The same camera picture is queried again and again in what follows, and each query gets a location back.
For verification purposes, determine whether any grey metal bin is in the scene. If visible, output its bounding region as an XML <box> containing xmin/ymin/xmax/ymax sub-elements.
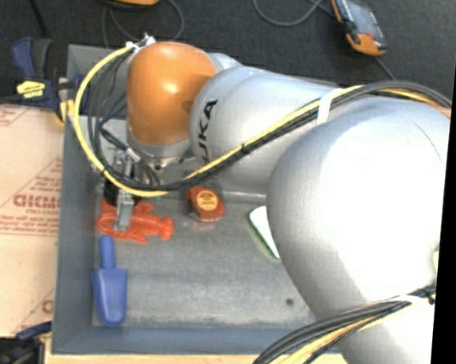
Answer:
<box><xmin>41</xmin><ymin>43</ymin><xmax>366</xmax><ymax>364</ymax></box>

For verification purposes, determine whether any orange toy lobster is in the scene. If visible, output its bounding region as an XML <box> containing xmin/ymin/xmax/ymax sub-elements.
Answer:
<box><xmin>93</xmin><ymin>197</ymin><xmax>178</xmax><ymax>248</ymax></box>

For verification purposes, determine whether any brown cardboard board, red print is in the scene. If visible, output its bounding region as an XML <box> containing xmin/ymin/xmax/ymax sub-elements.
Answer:
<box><xmin>0</xmin><ymin>103</ymin><xmax>73</xmax><ymax>346</ymax></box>

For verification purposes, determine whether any blue plastic scoop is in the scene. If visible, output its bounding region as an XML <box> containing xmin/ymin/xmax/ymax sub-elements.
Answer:
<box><xmin>85</xmin><ymin>234</ymin><xmax>134</xmax><ymax>328</ymax></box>

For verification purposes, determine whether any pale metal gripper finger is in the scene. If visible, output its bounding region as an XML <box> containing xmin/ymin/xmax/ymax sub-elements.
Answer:
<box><xmin>114</xmin><ymin>191</ymin><xmax>136</xmax><ymax>233</ymax></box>

